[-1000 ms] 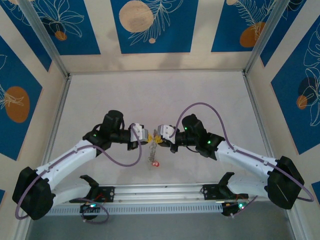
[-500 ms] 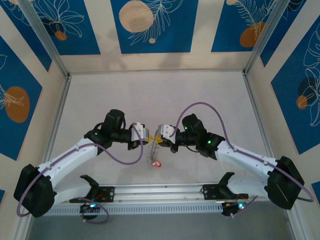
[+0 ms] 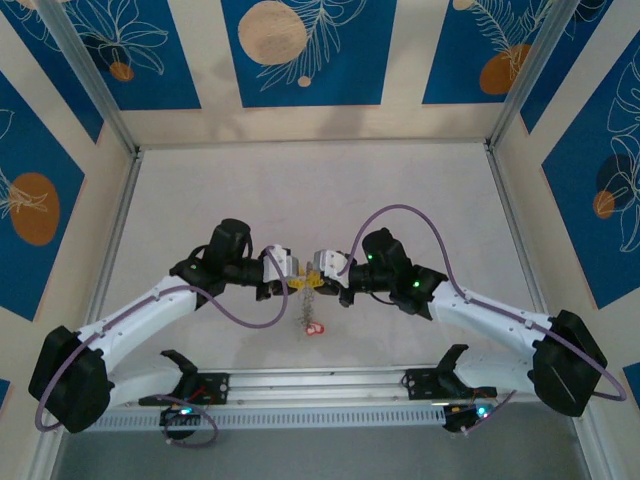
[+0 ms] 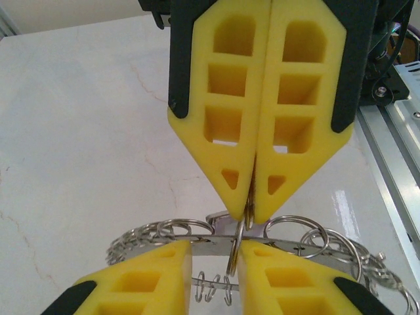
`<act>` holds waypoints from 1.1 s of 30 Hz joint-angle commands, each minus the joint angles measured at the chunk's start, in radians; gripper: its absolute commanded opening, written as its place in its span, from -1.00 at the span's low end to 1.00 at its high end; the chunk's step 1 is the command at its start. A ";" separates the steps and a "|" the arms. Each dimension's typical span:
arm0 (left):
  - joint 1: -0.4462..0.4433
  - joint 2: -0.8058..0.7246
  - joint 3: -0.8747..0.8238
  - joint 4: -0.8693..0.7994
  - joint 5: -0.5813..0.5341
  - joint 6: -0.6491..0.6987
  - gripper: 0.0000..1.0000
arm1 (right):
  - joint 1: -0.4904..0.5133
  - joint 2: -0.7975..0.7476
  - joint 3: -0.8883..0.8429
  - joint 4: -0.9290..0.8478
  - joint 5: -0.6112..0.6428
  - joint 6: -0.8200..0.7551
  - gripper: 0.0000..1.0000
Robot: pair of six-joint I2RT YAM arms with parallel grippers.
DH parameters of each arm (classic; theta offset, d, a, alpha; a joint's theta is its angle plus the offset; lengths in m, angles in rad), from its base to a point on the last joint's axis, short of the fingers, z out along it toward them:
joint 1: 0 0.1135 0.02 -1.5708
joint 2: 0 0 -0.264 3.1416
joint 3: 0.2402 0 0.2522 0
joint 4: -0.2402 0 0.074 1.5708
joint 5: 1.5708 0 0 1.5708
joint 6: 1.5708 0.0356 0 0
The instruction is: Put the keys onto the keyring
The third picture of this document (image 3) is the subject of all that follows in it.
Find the left base circuit board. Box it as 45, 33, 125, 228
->
158, 403, 197, 427

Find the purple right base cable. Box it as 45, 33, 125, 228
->
462, 389, 516, 437

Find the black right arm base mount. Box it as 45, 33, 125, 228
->
402, 343, 499, 404

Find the grey slotted cable tray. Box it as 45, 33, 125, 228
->
89, 404, 449, 432

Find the aluminium frame post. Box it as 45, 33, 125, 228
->
484, 0, 616, 154
34, 0, 144, 159

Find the silver chain keyring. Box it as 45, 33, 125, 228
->
293, 287, 321, 341

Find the aluminium table side rail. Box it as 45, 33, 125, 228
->
484, 144, 614, 480
29, 149, 146, 480

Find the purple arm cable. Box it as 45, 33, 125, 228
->
337, 203, 627, 404
33, 243, 291, 431

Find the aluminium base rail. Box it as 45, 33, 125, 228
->
227, 369, 409, 404

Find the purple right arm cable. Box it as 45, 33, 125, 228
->
337, 203, 627, 404

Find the right base circuit board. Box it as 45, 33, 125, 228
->
442, 399, 496, 434

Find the base circuit board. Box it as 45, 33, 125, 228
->
442, 399, 496, 434
158, 403, 197, 427

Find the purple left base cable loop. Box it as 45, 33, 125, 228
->
162, 392, 219, 449

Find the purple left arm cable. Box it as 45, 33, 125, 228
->
33, 243, 291, 431

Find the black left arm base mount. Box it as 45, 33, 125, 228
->
138, 348, 232, 407

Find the blue floral wall panel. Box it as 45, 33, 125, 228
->
221, 0, 399, 109
0, 0, 105, 145
0, 69, 87, 323
519, 0, 640, 136
422, 0, 564, 106
62, 0, 203, 112
541, 44, 640, 311

